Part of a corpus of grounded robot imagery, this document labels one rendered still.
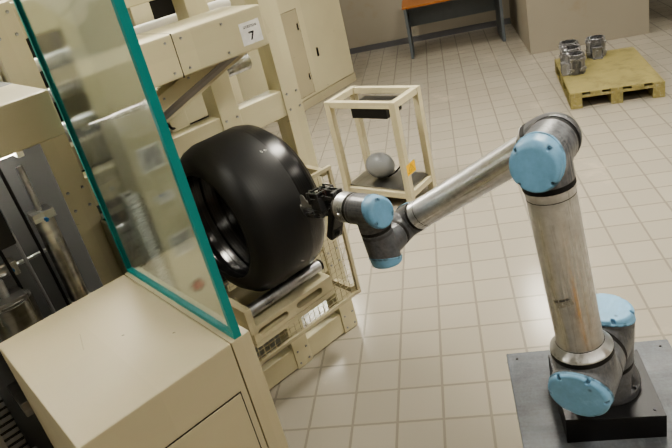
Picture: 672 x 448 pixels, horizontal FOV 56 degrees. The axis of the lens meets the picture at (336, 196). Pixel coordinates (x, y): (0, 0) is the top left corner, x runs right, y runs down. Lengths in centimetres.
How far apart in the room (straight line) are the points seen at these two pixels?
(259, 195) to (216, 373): 71
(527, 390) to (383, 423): 98
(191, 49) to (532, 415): 159
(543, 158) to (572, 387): 60
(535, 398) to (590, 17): 612
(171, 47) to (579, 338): 152
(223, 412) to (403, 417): 157
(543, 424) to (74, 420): 127
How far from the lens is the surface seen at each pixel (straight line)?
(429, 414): 293
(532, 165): 139
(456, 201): 172
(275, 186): 198
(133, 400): 138
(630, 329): 184
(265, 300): 218
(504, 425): 285
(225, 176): 199
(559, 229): 147
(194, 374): 139
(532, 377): 216
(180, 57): 224
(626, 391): 195
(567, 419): 191
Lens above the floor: 206
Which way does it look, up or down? 25 degrees down
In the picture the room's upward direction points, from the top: 14 degrees counter-clockwise
